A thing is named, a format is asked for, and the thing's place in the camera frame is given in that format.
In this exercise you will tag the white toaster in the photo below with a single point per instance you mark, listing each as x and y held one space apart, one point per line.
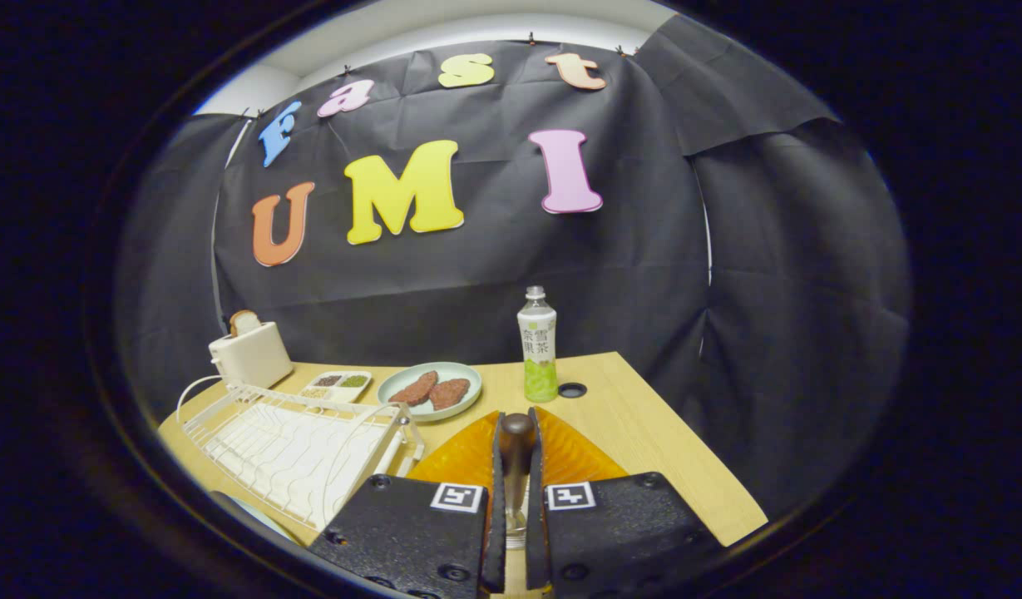
253 358

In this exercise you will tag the white divided grain tray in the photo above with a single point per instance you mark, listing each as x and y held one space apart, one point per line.
338 381

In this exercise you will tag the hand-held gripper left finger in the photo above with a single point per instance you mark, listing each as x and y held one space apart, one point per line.
494 541

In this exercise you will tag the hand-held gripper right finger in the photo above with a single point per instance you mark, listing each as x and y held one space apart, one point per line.
537 541

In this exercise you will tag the pale green serving dish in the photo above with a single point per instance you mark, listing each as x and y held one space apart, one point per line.
461 374

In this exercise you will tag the toasted bread slice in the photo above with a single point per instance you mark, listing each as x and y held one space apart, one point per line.
244 320

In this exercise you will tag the black backdrop cloth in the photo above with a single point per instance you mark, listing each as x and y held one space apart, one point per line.
477 291

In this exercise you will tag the brown fried meat piece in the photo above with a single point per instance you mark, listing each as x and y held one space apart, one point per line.
415 389
450 393

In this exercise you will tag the green tea bottle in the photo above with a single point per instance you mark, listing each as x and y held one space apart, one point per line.
538 349

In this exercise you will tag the brown wooden spoon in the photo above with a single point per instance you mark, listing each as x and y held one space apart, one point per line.
517 441

